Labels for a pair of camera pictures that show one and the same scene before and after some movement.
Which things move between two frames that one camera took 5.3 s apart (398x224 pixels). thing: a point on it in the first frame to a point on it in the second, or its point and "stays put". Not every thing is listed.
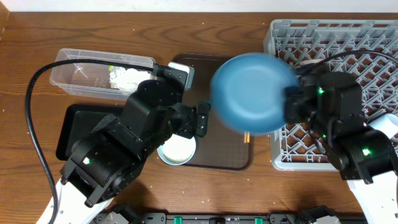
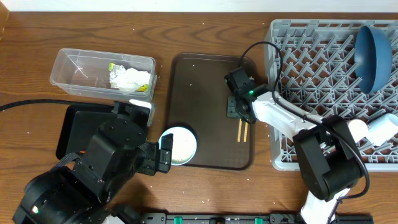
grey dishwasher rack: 367,49 stays put
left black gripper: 189,119 to 165,154
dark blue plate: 247,93 to 373,59
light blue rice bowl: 177,150 stays put
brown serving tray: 222,147 stays put
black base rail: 229,218 stays put
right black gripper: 292,104 to 235,109
